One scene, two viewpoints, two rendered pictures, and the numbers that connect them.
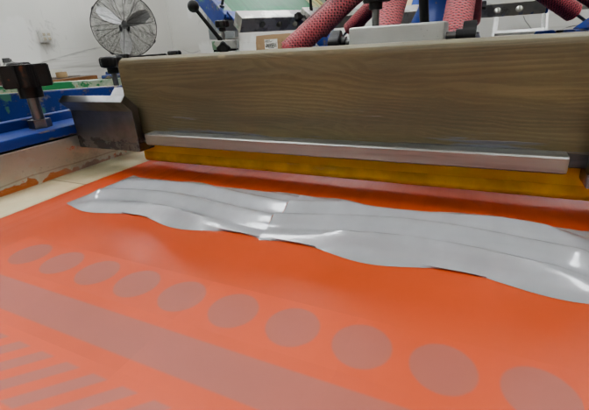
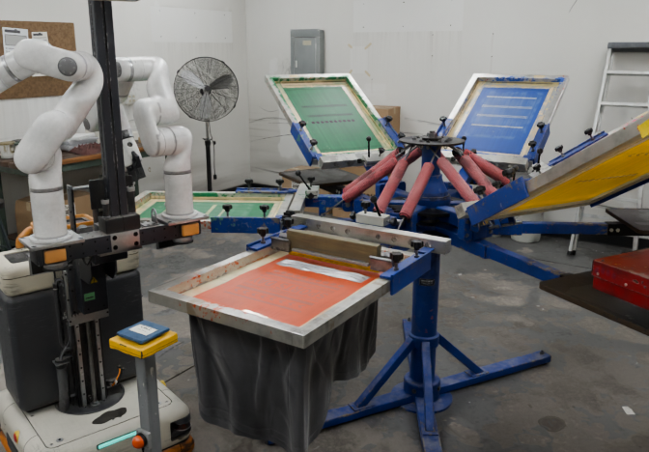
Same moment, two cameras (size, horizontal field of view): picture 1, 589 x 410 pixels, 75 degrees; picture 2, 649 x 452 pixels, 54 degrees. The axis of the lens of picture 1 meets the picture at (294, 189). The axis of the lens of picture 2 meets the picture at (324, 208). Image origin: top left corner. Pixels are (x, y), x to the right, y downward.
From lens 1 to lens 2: 1.99 m
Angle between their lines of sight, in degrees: 9
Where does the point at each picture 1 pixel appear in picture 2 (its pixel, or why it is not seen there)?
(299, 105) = (327, 247)
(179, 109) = (300, 243)
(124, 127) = (286, 245)
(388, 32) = (367, 217)
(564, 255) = (358, 277)
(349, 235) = (330, 272)
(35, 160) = (264, 252)
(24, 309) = (282, 276)
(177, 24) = (256, 78)
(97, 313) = (293, 277)
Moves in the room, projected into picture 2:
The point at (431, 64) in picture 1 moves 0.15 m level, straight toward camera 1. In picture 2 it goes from (350, 244) to (330, 257)
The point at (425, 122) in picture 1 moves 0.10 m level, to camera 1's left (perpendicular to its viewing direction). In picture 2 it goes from (349, 255) to (321, 253)
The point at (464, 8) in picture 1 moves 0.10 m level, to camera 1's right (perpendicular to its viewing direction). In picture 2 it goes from (410, 201) to (435, 202)
